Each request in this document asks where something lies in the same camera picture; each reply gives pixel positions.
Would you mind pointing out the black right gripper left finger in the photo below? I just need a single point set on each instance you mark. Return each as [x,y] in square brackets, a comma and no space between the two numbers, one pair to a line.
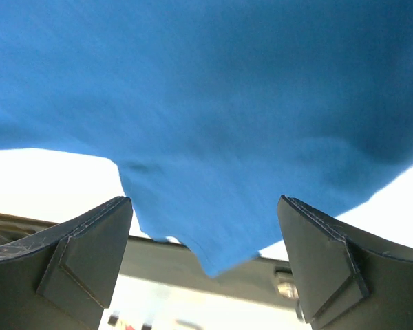
[64,277]

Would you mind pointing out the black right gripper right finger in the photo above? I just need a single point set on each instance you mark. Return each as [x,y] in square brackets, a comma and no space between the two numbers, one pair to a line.
[346,278]

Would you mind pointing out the blue t shirt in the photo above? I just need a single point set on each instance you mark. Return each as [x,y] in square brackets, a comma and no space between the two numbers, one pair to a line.
[212,110]

